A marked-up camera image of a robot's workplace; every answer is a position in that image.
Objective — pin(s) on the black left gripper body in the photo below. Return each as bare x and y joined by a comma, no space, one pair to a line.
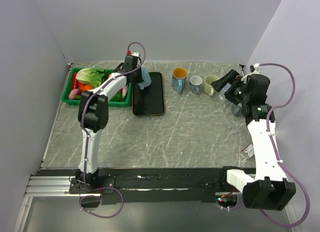
138,77

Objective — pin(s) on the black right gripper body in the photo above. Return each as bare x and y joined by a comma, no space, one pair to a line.
237,93

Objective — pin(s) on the light blue faceted mug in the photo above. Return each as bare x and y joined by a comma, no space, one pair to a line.
145,77

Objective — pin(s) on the white grey mug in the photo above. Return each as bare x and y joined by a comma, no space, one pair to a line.
222,96

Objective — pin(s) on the dark grey faceted mug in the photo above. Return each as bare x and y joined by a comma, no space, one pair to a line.
236,110

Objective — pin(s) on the light green mug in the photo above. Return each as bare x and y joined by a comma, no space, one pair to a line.
207,87

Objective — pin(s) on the lavender blue small mug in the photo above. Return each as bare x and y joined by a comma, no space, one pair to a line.
195,83

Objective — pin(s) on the blue butterfly mug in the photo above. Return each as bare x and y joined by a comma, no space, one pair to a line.
179,78

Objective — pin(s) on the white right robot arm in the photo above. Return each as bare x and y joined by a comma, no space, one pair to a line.
270,188

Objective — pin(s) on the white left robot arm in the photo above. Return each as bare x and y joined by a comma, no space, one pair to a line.
93,116

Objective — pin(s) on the green plastic bin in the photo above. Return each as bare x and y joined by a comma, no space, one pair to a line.
115,103

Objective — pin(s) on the black tray gold rim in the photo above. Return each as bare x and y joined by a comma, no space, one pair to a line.
151,100

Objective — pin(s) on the lettuce head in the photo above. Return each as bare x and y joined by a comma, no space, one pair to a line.
91,76

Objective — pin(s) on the orange carrot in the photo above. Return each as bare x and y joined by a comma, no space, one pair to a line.
85,87

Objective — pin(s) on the white paper tag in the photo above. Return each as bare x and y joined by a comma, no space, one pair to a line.
248,152

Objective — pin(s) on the red chili pepper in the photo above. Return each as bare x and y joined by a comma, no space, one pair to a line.
74,81

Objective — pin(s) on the purple onion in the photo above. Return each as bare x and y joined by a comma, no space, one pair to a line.
75,94

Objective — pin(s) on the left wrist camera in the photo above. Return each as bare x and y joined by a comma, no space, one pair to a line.
136,54

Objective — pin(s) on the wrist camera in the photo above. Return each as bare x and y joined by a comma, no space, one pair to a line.
136,54
254,69

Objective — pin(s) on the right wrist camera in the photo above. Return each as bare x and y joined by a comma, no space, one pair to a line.
254,69

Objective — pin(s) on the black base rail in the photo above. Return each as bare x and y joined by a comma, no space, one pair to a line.
143,185

